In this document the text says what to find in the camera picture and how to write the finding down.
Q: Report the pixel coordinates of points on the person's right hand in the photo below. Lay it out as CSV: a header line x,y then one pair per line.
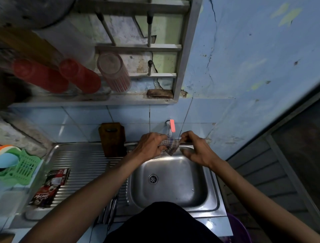
x,y
200,150

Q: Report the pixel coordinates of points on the person's left hand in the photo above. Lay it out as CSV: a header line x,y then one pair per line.
x,y
148,146

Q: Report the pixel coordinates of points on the checked dishcloth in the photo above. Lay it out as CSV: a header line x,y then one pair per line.
x,y
171,146

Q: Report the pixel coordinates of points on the small wooden cutting board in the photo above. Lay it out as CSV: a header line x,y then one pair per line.
x,y
112,140

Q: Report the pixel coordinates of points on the knives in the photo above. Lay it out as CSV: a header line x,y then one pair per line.
x,y
113,212

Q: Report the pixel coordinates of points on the person's left forearm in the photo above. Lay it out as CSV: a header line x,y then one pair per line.
x,y
82,202

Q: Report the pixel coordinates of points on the person's right forearm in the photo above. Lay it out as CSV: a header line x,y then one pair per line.
x,y
267,202

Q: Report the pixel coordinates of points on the person's black clothing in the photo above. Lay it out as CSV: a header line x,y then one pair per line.
x,y
162,225

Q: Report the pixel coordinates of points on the stainless steel sink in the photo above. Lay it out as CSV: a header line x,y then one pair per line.
x,y
175,180

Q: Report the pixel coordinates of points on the wooden scrub brush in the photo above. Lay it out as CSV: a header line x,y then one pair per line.
x,y
160,94

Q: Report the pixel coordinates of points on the grey slatted wooden door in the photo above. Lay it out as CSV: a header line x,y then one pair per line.
x,y
262,180

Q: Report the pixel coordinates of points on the red striped drinking glass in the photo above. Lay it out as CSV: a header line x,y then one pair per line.
x,y
115,73

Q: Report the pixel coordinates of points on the purple plastic basket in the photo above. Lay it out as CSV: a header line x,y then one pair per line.
x,y
240,230

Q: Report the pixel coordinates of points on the red plastic cup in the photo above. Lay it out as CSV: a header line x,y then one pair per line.
x,y
81,77
41,77

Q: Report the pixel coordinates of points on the red black sachet pack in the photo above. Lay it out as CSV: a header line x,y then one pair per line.
x,y
51,186

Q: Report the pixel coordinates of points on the green plastic basket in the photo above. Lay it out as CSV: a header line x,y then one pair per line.
x,y
27,170

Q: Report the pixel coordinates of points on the white plastic cup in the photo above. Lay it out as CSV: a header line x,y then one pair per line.
x,y
70,43

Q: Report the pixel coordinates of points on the orange plastic utensil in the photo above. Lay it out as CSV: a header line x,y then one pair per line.
x,y
8,149

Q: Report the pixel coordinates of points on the light blue plastic scoop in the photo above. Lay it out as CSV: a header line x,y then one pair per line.
x,y
8,160

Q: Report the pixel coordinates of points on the clear plastic container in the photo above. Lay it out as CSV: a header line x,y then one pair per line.
x,y
13,202

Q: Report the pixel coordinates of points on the large dark brown wok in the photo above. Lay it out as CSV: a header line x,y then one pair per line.
x,y
12,92

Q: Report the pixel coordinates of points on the yellow plastic cup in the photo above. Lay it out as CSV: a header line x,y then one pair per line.
x,y
27,45

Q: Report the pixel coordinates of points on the dark round hanging pan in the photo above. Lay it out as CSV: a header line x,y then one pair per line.
x,y
32,11

